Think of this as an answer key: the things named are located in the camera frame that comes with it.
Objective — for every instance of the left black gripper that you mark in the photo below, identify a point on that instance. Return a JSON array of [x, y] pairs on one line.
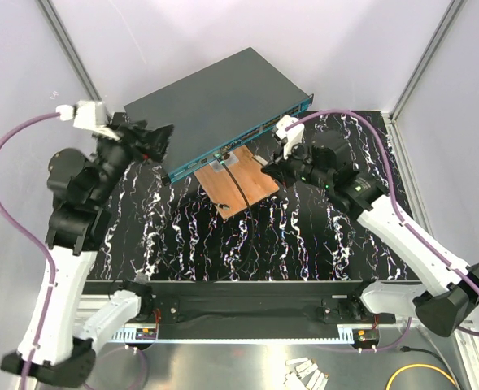
[[154, 143]]

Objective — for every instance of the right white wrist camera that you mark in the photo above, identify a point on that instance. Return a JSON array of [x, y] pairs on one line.
[[288, 132]]

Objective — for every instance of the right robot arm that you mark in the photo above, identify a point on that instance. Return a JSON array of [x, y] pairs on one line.
[[447, 291]]

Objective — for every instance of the dark teal network switch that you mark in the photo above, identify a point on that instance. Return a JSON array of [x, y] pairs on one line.
[[217, 109]]

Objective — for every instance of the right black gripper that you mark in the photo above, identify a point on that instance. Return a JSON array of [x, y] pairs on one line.
[[280, 170]]

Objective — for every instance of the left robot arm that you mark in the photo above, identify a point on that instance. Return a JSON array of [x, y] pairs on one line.
[[54, 351]]

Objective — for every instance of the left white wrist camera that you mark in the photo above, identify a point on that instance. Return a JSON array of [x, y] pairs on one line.
[[88, 115]]

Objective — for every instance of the pile of white modules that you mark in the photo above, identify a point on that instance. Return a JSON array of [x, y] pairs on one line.
[[303, 373]]

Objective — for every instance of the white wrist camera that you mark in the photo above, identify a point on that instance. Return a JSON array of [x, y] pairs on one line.
[[88, 115], [288, 132]]

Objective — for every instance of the silver SFP module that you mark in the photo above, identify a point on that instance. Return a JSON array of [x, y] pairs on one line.
[[261, 161]]

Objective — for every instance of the white slotted cable duct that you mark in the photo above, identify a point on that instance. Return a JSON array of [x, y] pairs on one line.
[[135, 335]]

